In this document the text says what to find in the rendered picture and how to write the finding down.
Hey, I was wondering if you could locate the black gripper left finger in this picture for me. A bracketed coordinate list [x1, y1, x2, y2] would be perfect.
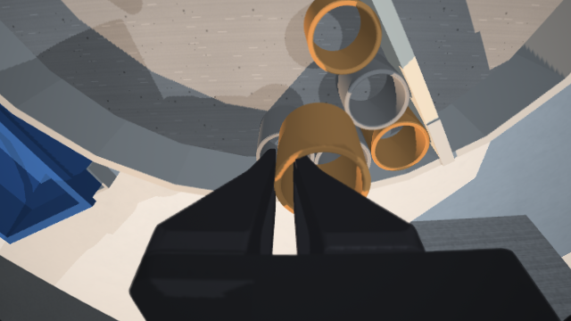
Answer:
[142, 149, 276, 258]

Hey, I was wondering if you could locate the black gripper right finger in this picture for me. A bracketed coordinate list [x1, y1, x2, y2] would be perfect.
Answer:
[294, 155, 425, 254]

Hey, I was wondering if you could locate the bronze bushing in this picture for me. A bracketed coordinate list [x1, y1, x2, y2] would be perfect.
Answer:
[303, 0, 382, 75]
[360, 106, 430, 171]
[274, 103, 371, 213]

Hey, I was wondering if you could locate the beige round turntable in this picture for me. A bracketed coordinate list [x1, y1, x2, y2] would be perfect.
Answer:
[0, 0, 571, 195]

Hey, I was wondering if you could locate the blue open crate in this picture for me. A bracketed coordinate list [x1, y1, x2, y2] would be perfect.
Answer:
[0, 103, 102, 244]

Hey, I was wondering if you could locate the grey hollow cylinder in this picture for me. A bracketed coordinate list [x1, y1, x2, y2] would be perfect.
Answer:
[256, 105, 297, 162]
[335, 53, 410, 130]
[314, 125, 372, 169]

